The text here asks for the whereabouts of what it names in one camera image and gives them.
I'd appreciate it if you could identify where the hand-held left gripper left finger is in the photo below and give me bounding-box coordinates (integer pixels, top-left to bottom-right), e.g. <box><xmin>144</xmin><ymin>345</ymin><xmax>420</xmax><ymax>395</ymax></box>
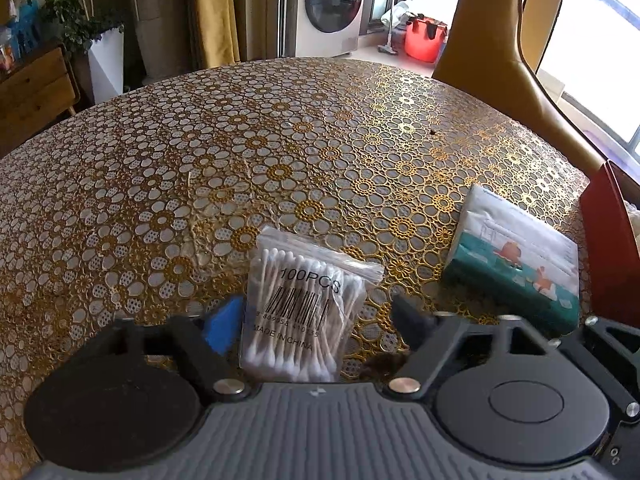
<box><xmin>97</xmin><ymin>295</ymin><xmax>252</xmax><ymax>402</ymax></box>

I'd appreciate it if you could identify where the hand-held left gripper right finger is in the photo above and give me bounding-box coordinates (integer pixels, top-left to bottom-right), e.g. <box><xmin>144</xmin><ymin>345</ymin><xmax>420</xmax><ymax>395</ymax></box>
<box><xmin>387</xmin><ymin>292</ymin><xmax>558</xmax><ymax>396</ymax></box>

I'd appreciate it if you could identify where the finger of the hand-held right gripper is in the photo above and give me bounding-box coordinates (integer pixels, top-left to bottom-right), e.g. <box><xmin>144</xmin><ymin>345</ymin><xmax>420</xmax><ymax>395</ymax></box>
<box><xmin>584</xmin><ymin>314</ymin><xmax>640</xmax><ymax>466</ymax></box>

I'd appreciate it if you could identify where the bag of cotton swabs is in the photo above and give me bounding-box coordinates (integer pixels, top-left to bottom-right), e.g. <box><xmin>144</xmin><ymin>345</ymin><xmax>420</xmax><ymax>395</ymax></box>
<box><xmin>239</xmin><ymin>225</ymin><xmax>386</xmax><ymax>383</ymax></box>

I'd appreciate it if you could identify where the red box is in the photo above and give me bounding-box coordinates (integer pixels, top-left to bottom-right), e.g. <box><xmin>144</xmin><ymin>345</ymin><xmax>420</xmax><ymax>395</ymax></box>
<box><xmin>580</xmin><ymin>160</ymin><xmax>640</xmax><ymax>318</ymax></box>

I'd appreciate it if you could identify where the green white tissue pack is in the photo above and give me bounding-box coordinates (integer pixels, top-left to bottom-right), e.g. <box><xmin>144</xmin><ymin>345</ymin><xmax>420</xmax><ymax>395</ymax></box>
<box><xmin>442</xmin><ymin>184</ymin><xmax>581</xmax><ymax>336</ymax></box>

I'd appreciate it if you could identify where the red basin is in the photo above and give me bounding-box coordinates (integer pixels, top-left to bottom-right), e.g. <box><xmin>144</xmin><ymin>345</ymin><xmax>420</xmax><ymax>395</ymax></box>
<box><xmin>404</xmin><ymin>15</ymin><xmax>448</xmax><ymax>63</ymax></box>

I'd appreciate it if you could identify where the white square planter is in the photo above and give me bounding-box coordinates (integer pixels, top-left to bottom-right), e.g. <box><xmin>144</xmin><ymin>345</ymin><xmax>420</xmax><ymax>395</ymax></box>
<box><xmin>87</xmin><ymin>30</ymin><xmax>126</xmax><ymax>106</ymax></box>

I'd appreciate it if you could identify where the brown leather chair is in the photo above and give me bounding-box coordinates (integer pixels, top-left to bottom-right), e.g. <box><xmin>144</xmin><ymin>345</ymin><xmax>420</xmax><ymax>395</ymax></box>
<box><xmin>432</xmin><ymin>0</ymin><xmax>640</xmax><ymax>181</ymax></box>

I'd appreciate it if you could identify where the wooden drawer cabinet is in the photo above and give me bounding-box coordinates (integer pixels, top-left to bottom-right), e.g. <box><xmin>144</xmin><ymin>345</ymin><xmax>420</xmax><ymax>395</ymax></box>
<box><xmin>0</xmin><ymin>45</ymin><xmax>81</xmax><ymax>136</ymax></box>

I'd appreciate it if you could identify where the yellow curtain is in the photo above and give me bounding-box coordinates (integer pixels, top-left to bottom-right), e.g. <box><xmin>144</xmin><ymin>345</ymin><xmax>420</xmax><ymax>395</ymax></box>
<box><xmin>192</xmin><ymin>0</ymin><xmax>241</xmax><ymax>68</ymax></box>

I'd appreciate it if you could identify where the beige curtain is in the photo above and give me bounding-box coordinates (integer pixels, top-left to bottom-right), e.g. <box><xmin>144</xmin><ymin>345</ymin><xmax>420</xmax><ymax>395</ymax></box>
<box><xmin>132</xmin><ymin>0</ymin><xmax>203</xmax><ymax>83</ymax></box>

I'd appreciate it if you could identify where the white washing machine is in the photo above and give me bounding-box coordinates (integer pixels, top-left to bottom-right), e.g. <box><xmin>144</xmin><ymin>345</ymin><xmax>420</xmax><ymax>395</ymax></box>
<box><xmin>295</xmin><ymin>0</ymin><xmax>371</xmax><ymax>58</ymax></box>

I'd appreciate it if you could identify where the green potted plant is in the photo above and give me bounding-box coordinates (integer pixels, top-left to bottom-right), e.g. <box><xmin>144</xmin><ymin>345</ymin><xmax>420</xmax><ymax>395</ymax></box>
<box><xmin>15</xmin><ymin>0</ymin><xmax>126</xmax><ymax>56</ymax></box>

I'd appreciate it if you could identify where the blue package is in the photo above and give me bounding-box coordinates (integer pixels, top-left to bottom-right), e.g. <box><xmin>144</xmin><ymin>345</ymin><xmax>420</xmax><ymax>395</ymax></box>
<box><xmin>10</xmin><ymin>0</ymin><xmax>41</xmax><ymax>56</ymax></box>

